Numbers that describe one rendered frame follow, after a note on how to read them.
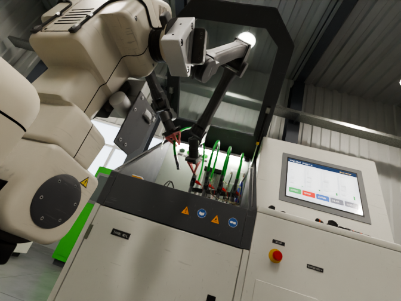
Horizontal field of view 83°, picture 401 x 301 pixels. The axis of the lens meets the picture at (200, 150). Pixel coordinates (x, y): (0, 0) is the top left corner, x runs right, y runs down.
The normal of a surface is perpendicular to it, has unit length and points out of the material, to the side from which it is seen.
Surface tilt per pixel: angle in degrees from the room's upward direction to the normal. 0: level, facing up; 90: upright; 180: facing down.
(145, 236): 90
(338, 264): 90
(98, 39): 90
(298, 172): 76
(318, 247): 90
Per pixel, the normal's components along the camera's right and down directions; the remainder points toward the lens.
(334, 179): 0.03, -0.64
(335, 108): 0.04, -0.42
